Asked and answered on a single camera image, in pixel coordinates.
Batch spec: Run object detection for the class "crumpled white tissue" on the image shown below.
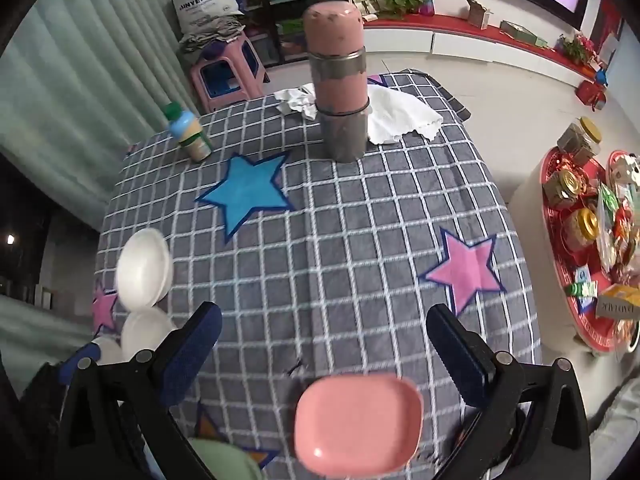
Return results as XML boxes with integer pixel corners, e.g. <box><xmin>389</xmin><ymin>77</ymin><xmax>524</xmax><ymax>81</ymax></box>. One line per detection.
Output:
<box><xmin>274</xmin><ymin>82</ymin><xmax>321</xmax><ymax>121</ymax></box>

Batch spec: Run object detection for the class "flat green box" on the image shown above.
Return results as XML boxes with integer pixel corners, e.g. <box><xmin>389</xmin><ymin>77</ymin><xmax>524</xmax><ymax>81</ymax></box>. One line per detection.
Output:
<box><xmin>500</xmin><ymin>20</ymin><xmax>548</xmax><ymax>50</ymax></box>

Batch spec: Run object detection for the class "red flower arrangement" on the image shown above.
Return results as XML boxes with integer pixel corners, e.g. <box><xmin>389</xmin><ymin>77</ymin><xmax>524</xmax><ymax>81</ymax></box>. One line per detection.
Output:
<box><xmin>555</xmin><ymin>34</ymin><xmax>601</xmax><ymax>66</ymax></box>

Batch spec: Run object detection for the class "round red tray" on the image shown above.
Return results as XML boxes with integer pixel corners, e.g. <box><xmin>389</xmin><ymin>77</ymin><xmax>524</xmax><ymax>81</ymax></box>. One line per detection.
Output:
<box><xmin>537</xmin><ymin>146</ymin><xmax>640</xmax><ymax>356</ymax></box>

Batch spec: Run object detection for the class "white bowl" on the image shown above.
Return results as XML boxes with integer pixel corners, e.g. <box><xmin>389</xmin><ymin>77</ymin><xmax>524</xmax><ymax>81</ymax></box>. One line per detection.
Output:
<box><xmin>121</xmin><ymin>306</ymin><xmax>177</xmax><ymax>363</ymax></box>
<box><xmin>115</xmin><ymin>228</ymin><xmax>175</xmax><ymax>307</ymax></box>

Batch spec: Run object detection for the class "pile of snack packets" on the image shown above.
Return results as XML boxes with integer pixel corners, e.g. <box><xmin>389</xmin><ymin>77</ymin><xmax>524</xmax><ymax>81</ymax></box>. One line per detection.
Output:
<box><xmin>595</xmin><ymin>150</ymin><xmax>640</xmax><ymax>286</ymax></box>

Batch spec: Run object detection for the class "glass jar with yellow lid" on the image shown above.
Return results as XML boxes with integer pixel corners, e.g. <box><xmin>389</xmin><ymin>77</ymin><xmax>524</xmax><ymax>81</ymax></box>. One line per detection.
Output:
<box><xmin>556</xmin><ymin>117</ymin><xmax>603</xmax><ymax>167</ymax></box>

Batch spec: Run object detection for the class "white shopping bag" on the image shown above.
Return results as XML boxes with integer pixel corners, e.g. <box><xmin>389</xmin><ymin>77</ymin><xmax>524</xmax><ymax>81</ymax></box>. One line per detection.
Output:
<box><xmin>169</xmin><ymin>0</ymin><xmax>246</xmax><ymax>36</ymax></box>

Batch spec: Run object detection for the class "yellow cardboard box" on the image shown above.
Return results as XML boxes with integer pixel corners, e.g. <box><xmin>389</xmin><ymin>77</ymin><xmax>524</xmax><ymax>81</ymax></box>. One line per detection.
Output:
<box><xmin>595</xmin><ymin>284</ymin><xmax>640</xmax><ymax>321</ymax></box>

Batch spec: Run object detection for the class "white cloth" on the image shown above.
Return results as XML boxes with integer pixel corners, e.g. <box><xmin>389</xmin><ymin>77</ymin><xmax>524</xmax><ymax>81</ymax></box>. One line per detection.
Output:
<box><xmin>367</xmin><ymin>84</ymin><xmax>445</xmax><ymax>145</ymax></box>

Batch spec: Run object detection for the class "open cardboard box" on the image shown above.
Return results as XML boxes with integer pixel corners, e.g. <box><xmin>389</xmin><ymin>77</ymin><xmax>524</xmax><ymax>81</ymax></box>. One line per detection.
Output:
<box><xmin>466</xmin><ymin>0</ymin><xmax>493</xmax><ymax>30</ymax></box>

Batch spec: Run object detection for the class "pale green curtain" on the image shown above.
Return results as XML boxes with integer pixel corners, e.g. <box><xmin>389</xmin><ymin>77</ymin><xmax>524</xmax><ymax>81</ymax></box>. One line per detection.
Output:
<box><xmin>0</xmin><ymin>0</ymin><xmax>211</xmax><ymax>241</ymax></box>

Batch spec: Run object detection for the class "white and red television cabinet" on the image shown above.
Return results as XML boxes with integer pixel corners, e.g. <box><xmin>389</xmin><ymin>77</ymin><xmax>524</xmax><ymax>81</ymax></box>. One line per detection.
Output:
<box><xmin>362</xmin><ymin>12</ymin><xmax>608</xmax><ymax>93</ymax></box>

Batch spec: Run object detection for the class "grey checked star tablecloth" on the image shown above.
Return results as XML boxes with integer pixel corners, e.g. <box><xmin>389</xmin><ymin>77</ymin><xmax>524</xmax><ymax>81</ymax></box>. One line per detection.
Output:
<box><xmin>91</xmin><ymin>71</ymin><xmax>543</xmax><ymax>480</ymax></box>

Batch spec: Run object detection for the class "pile of grey clothes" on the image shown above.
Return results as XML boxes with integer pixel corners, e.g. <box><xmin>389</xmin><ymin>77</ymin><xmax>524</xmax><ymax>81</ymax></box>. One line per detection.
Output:
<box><xmin>179</xmin><ymin>16</ymin><xmax>247</xmax><ymax>56</ymax></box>

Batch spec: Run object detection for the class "glass jar with gold lid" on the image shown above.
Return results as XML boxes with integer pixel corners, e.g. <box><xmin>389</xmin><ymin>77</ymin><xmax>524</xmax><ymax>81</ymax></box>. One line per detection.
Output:
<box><xmin>542</xmin><ymin>170</ymin><xmax>593</xmax><ymax>208</ymax></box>
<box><xmin>561</xmin><ymin>208</ymin><xmax>601</xmax><ymax>248</ymax></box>

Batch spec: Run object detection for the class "pink and grey thermos bottle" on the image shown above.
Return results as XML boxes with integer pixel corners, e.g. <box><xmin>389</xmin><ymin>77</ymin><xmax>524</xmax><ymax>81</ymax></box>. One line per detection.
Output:
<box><xmin>302</xmin><ymin>1</ymin><xmax>372</xmax><ymax>163</ymax></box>

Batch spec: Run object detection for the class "pale green fabric cover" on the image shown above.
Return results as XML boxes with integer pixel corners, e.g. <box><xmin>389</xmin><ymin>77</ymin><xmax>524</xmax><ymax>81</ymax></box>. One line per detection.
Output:
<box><xmin>0</xmin><ymin>292</ymin><xmax>96</xmax><ymax>376</ymax></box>

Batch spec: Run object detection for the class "small green packet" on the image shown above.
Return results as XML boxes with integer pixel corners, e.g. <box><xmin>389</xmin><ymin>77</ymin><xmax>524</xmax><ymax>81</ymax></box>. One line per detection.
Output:
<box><xmin>565</xmin><ymin>280</ymin><xmax>598</xmax><ymax>301</ymax></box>

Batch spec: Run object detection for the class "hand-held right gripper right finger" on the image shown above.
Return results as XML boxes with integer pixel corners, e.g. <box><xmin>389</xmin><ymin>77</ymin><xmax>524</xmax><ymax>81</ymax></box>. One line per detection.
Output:
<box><xmin>426</xmin><ymin>303</ymin><xmax>594</xmax><ymax>480</ymax></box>

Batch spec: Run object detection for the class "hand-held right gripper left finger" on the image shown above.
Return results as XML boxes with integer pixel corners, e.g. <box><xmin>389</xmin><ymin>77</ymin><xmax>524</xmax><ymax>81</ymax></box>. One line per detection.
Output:
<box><xmin>52</xmin><ymin>301</ymin><xmax>223</xmax><ymax>480</ymax></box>

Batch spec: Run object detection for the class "pink plastic stool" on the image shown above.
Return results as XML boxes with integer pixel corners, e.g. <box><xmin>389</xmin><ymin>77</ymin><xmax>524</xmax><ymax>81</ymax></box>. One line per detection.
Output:
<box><xmin>189</xmin><ymin>34</ymin><xmax>271</xmax><ymax>112</ymax></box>

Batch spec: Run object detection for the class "small bottle with green cap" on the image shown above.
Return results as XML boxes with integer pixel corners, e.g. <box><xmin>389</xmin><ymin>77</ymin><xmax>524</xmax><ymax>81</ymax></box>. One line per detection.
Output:
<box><xmin>165</xmin><ymin>102</ymin><xmax>214</xmax><ymax>162</ymax></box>

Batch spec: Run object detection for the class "pale green square plate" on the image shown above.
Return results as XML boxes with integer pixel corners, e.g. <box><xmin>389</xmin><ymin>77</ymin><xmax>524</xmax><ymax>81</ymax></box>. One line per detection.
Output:
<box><xmin>187</xmin><ymin>437</ymin><xmax>266</xmax><ymax>480</ymax></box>

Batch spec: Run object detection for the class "pink square plate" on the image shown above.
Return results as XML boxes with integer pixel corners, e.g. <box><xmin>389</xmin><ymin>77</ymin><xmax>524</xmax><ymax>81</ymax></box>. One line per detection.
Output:
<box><xmin>293</xmin><ymin>374</ymin><xmax>424</xmax><ymax>478</ymax></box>

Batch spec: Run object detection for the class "red gift box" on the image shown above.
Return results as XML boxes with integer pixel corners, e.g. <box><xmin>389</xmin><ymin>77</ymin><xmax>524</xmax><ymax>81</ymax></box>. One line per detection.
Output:
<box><xmin>575</xmin><ymin>80</ymin><xmax>608</xmax><ymax>111</ymax></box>

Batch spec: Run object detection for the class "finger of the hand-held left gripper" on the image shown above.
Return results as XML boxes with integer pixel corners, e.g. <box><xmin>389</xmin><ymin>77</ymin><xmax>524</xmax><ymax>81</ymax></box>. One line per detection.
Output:
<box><xmin>59</xmin><ymin>344</ymin><xmax>102</xmax><ymax>387</ymax></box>

